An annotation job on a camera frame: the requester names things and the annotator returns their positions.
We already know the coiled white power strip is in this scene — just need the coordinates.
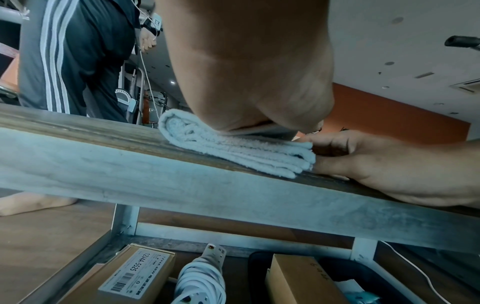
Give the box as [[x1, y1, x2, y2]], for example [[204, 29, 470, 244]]
[[175, 243, 228, 304]]

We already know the person's right hand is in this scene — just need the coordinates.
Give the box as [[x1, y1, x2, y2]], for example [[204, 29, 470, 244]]
[[298, 130, 480, 208]]

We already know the white metal table frame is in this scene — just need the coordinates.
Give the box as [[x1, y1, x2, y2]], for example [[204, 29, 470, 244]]
[[109, 203, 379, 262]]

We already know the teal packet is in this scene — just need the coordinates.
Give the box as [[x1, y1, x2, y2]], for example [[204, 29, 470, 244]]
[[344, 290, 379, 304]]

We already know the white towel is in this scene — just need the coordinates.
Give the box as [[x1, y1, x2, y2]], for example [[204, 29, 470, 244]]
[[157, 108, 317, 179]]

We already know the cardboard box with white label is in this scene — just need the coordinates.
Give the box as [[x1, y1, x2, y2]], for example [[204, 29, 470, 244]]
[[96, 243, 177, 304]]

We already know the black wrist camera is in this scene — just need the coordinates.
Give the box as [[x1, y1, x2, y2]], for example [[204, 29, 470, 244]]
[[139, 15, 165, 34]]

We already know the white floor cable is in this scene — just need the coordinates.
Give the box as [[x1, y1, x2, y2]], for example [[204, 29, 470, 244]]
[[378, 240, 453, 304]]

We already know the black storage bin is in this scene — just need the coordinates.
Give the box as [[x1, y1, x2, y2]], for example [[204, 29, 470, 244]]
[[247, 250, 417, 304]]

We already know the plain brown cardboard box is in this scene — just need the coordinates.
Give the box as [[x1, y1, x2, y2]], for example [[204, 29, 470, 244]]
[[264, 253, 350, 304]]

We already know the white exercise machine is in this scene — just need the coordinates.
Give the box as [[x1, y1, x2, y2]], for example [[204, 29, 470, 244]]
[[115, 67, 170, 127]]

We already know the black padded handle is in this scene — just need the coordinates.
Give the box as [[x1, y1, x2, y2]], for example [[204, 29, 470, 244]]
[[444, 35, 480, 48]]

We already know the person's left hand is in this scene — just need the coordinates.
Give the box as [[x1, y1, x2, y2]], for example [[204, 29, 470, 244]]
[[154, 0, 336, 136]]

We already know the ceiling air vent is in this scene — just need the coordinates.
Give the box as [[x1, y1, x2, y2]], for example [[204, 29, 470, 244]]
[[449, 78, 480, 95]]

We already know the thin white cable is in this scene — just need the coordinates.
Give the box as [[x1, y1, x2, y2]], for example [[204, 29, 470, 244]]
[[133, 0, 155, 100]]

